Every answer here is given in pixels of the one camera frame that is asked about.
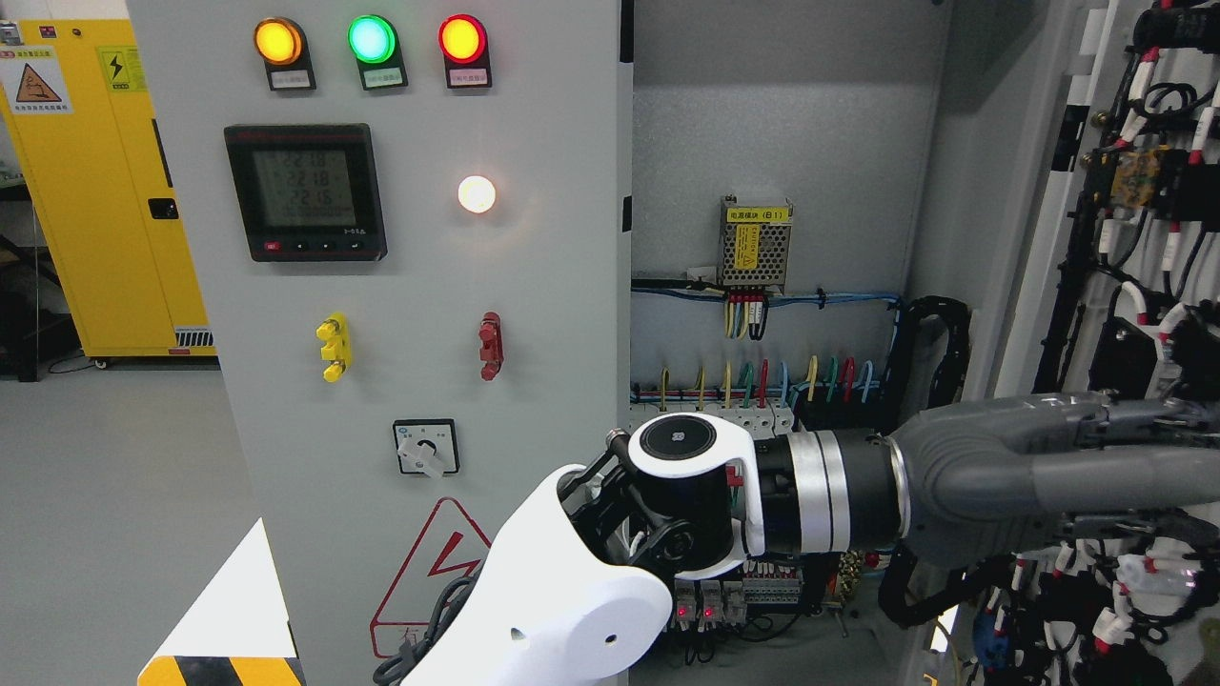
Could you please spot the grey cabinet door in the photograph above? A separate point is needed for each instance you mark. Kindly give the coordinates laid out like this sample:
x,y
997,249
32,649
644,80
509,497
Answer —
x,y
552,133
1028,90

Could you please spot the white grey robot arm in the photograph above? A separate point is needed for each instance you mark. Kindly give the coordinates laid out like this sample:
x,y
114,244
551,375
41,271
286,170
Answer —
x,y
580,580

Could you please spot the white breaker socket row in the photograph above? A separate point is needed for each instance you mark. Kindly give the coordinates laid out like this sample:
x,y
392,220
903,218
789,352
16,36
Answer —
x,y
762,423

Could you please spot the metal mesh power supply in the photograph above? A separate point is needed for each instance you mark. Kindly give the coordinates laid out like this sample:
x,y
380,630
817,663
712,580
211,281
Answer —
x,y
754,243

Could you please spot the white lit indicator lamp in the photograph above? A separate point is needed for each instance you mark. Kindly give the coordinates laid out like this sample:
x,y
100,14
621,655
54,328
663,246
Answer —
x,y
477,194

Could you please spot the red electric danger sticker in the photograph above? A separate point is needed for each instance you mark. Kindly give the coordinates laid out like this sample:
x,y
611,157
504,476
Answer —
x,y
450,545

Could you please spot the lower relay terminal row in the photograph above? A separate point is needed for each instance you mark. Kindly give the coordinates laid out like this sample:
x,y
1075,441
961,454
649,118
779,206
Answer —
x,y
763,594

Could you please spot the black digital power meter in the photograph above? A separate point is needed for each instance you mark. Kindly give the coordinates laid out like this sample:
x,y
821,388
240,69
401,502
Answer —
x,y
307,192

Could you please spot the red indicator lamp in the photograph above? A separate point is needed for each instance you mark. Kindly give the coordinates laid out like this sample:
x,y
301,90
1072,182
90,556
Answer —
x,y
464,46

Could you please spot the green indicator lamp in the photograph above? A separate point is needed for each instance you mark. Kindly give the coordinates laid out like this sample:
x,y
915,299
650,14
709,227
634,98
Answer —
x,y
376,48

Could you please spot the yellow indicator lamp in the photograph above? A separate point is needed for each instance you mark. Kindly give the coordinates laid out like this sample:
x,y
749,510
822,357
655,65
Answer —
x,y
284,50

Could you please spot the yellow safety storage cabinet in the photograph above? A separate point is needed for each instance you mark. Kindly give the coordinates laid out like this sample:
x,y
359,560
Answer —
x,y
77,103

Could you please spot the red terminal post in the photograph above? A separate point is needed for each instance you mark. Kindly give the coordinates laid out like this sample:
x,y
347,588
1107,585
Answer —
x,y
491,352

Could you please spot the black white rotary selector switch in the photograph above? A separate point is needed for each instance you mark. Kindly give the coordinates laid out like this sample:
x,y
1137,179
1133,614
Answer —
x,y
426,447

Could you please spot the yellow terminal post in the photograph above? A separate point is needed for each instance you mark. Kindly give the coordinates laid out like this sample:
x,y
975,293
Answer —
x,y
336,346

